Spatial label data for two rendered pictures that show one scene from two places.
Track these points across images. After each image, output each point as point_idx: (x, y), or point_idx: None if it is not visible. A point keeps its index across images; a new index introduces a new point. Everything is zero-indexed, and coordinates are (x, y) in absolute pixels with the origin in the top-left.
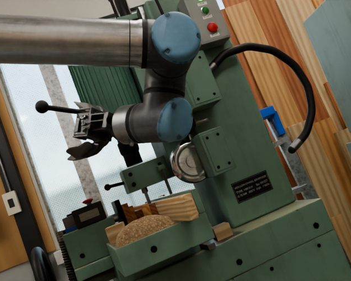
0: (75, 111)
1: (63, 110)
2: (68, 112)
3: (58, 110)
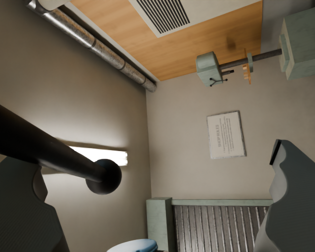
0: (71, 171)
1: (89, 176)
2: (88, 171)
3: (96, 176)
